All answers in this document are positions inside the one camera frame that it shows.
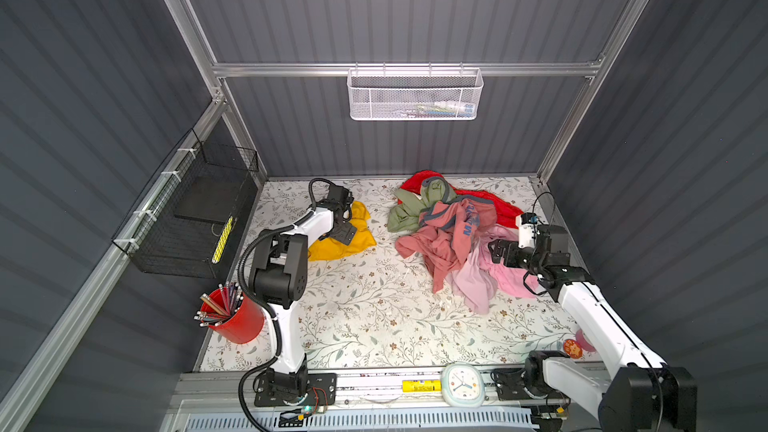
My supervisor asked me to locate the yellow t-shirt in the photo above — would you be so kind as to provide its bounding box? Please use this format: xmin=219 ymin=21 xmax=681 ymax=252
xmin=309 ymin=201 xmax=377 ymax=262

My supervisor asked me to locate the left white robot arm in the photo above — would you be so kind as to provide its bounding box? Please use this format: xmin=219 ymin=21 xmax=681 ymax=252
xmin=237 ymin=178 xmax=357 ymax=397

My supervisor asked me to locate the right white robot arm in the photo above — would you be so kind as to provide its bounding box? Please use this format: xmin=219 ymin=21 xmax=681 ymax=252
xmin=482 ymin=215 xmax=698 ymax=431

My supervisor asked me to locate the red cloth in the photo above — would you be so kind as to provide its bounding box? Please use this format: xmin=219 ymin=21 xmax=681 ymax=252
xmin=400 ymin=170 xmax=524 ymax=229

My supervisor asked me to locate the light pink shirt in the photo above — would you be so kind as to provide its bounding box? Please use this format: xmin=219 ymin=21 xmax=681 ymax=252
xmin=449 ymin=225 xmax=539 ymax=315

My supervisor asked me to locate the green shirt grey collar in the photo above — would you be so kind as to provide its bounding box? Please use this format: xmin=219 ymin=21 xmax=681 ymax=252
xmin=387 ymin=176 xmax=458 ymax=233

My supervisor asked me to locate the salmon pink printed shirt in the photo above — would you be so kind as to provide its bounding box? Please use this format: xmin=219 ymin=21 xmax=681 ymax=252
xmin=395 ymin=195 xmax=497 ymax=293

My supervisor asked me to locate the pink cup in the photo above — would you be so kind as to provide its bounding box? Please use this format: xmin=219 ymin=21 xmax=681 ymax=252
xmin=575 ymin=329 xmax=596 ymax=353

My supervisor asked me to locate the white analog clock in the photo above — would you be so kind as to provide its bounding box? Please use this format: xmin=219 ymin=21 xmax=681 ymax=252
xmin=440 ymin=363 xmax=486 ymax=408

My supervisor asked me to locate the red pencil cup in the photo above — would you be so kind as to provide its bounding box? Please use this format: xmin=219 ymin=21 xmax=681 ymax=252
xmin=194 ymin=282 xmax=266 ymax=344

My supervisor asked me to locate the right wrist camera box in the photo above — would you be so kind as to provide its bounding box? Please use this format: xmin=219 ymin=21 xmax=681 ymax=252
xmin=516 ymin=212 xmax=539 ymax=249

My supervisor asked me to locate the white wire wall basket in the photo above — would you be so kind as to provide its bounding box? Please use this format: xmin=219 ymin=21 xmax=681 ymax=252
xmin=346 ymin=65 xmax=484 ymax=121

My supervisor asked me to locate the black wire side basket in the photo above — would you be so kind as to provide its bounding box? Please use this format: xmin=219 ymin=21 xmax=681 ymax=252
xmin=113 ymin=132 xmax=259 ymax=281

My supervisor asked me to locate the aluminium frame rail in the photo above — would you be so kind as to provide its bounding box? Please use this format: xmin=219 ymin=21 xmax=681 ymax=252
xmin=1 ymin=0 xmax=650 ymax=431

